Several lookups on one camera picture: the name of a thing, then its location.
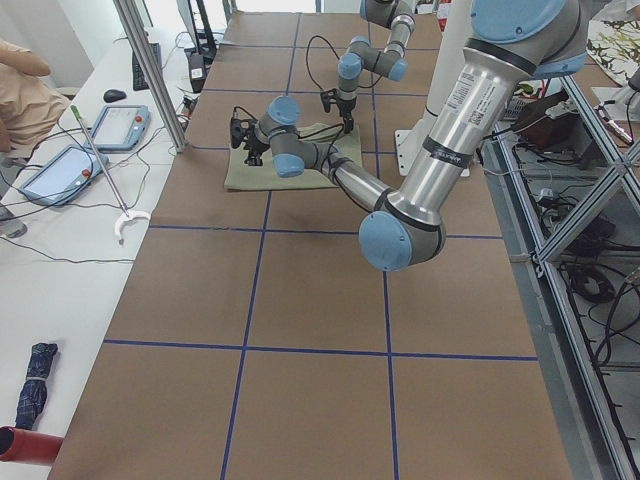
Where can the blue teach pendant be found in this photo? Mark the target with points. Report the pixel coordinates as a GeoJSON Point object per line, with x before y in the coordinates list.
{"type": "Point", "coordinates": [119, 128]}
{"type": "Point", "coordinates": [63, 178]}

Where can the white reacher grabber stick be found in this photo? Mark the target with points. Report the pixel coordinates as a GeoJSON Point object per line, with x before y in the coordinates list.
{"type": "Point", "coordinates": [128, 215]}

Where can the seated person in beige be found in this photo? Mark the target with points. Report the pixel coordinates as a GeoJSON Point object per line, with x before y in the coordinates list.
{"type": "Point", "coordinates": [29, 107]}

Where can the far blue teach pendant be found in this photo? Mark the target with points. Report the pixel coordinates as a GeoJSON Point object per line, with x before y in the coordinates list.
{"type": "Point", "coordinates": [119, 128]}

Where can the olive green long-sleeve shirt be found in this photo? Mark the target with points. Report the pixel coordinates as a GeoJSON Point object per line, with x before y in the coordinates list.
{"type": "Point", "coordinates": [296, 161]}

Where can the folded dark blue umbrella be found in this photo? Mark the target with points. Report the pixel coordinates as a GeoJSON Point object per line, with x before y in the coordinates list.
{"type": "Point", "coordinates": [33, 394]}

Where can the black computer mouse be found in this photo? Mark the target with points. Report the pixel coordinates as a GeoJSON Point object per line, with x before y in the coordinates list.
{"type": "Point", "coordinates": [114, 95]}

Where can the aluminium frame post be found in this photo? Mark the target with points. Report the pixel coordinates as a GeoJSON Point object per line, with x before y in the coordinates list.
{"type": "Point", "coordinates": [134, 29]}

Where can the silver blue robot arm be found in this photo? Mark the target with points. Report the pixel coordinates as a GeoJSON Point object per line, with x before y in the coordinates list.
{"type": "Point", "coordinates": [389, 62]}
{"type": "Point", "coordinates": [502, 43]}

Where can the wrist black camera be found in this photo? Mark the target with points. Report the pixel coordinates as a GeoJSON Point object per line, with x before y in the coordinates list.
{"type": "Point", "coordinates": [328, 99]}
{"type": "Point", "coordinates": [239, 130]}

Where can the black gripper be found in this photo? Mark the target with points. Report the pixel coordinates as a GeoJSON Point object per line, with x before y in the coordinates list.
{"type": "Point", "coordinates": [344, 104]}
{"type": "Point", "coordinates": [256, 144]}

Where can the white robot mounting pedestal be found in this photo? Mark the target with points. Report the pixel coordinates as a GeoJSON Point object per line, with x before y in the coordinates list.
{"type": "Point", "coordinates": [453, 19]}

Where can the red cylinder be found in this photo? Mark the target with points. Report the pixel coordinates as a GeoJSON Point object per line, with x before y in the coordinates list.
{"type": "Point", "coordinates": [29, 447]}

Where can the near blue teach pendant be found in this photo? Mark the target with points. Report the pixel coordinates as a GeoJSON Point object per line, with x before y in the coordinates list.
{"type": "Point", "coordinates": [63, 178]}

